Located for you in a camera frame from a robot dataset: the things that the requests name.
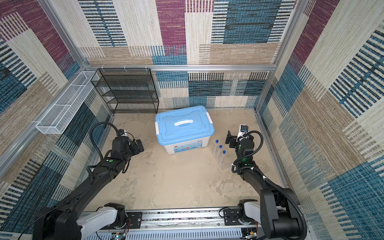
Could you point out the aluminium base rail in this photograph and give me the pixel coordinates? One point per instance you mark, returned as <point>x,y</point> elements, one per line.
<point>183,218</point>

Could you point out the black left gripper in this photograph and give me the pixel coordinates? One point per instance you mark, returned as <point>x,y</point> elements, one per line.
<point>136,150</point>

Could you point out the black wire shelf rack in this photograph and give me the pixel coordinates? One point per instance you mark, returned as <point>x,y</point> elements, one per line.
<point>125,90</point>

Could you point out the blue plastic bin lid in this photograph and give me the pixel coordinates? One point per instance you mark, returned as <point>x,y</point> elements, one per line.
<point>183,125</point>

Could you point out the test tube with blue cap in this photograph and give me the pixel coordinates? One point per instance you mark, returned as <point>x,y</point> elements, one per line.
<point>216,147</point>

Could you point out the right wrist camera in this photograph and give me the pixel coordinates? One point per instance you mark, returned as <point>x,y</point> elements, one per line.
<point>243,129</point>

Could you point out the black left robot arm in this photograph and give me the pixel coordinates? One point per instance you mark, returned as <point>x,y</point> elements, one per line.
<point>84,192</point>

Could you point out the white wire mesh basket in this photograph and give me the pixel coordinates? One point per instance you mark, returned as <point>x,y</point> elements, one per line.
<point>59,116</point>

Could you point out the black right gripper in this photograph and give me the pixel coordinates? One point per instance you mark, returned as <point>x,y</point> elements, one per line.
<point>233,140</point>

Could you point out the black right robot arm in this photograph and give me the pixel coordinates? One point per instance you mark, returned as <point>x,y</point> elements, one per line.
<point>270,198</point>

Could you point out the white plastic storage bin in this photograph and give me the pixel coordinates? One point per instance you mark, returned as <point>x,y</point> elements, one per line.
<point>187,146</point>

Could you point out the blue-capped test tube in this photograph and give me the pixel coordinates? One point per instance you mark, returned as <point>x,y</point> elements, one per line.
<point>223,158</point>
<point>219,152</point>

